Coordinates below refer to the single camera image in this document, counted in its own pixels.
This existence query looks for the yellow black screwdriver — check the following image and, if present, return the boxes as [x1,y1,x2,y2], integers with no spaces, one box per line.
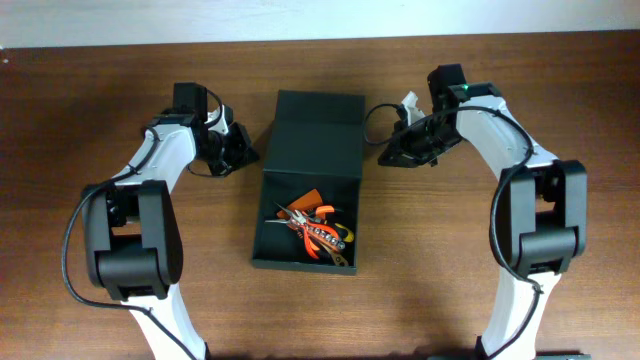
[334,223,355,243]

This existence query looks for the orange socket bit rail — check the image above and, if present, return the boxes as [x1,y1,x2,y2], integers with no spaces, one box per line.
[306,224,346,252]

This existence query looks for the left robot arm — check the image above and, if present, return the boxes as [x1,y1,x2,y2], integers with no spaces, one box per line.
[82,105,258,359]

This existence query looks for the dark green box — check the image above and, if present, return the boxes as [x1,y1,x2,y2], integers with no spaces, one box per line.
[252,90,365,275]

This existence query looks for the orange scraper wooden handle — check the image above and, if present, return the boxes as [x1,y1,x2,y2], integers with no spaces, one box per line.
[275,189,354,267]

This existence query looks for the orange needle nose pliers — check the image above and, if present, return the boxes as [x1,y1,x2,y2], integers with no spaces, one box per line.
[270,204,322,237]

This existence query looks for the small red cutting pliers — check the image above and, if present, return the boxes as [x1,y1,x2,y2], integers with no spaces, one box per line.
[284,208,346,260]

